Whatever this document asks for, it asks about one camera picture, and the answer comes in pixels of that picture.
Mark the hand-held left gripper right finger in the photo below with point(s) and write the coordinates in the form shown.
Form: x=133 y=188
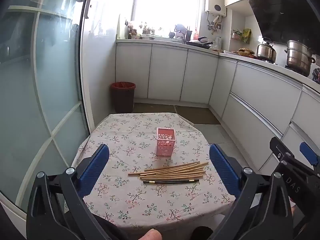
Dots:
x=223 y=171

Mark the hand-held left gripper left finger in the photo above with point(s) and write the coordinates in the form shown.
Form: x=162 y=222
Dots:
x=96 y=170

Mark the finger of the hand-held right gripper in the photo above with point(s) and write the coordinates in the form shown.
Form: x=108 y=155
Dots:
x=282 y=150
x=310 y=155

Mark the black chopstick with tan tip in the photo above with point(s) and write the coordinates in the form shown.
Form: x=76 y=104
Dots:
x=170 y=182
x=192 y=180

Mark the bundle of wooden chopsticks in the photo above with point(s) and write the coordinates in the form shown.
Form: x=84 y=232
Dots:
x=175 y=172

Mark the pink perforated utensil holder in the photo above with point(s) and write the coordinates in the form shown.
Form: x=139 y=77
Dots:
x=165 y=147

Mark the person's left hand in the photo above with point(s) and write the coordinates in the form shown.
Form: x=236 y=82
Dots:
x=150 y=235

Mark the floral tablecloth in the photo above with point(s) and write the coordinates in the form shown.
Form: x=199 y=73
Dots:
x=140 y=205

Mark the white base cabinet with drawers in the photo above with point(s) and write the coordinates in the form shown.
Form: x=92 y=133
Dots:
x=262 y=97

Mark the dark clothing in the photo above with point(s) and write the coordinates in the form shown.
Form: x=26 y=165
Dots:
x=110 y=230

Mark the brown floor mat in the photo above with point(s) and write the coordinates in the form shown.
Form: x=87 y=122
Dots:
x=195 y=115

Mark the red trash bin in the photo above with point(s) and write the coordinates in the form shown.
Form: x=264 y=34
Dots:
x=122 y=100

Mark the colourful cloth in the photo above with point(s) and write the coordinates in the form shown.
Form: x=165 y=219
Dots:
x=316 y=75

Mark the steel steamer pot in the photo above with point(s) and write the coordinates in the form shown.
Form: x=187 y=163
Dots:
x=298 y=57

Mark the white countertop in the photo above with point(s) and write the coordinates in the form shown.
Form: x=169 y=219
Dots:
x=250 y=58

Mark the steel kettle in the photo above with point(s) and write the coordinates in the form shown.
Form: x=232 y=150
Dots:
x=266 y=51

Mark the frosted glass sliding door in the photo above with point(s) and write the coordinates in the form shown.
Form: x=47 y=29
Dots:
x=50 y=80

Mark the basket of food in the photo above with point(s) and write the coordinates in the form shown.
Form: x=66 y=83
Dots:
x=245 y=51

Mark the white base cabinet row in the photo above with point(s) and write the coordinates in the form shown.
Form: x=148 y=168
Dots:
x=167 y=72

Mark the green snack bag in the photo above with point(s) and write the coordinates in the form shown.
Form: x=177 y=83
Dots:
x=246 y=35

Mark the black frying pan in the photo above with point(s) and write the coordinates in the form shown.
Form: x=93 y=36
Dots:
x=200 y=43

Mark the black range hood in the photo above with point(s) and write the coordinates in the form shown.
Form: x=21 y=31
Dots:
x=282 y=17

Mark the red bottle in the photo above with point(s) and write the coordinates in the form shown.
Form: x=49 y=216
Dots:
x=196 y=33

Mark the water heater pipes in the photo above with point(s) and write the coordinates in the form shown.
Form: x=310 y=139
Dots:
x=215 y=25

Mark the steel bowl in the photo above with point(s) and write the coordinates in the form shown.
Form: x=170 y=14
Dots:
x=147 y=37

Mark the white cutting board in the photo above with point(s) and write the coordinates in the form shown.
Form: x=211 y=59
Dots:
x=122 y=27

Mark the dark grey object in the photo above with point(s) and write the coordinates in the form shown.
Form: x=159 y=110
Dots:
x=180 y=29

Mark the row of small jars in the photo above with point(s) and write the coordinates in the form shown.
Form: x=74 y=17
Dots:
x=146 y=28

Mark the white water heater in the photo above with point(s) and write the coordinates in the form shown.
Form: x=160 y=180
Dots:
x=215 y=2

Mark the bright window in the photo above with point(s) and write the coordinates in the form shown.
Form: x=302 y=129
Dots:
x=165 y=5

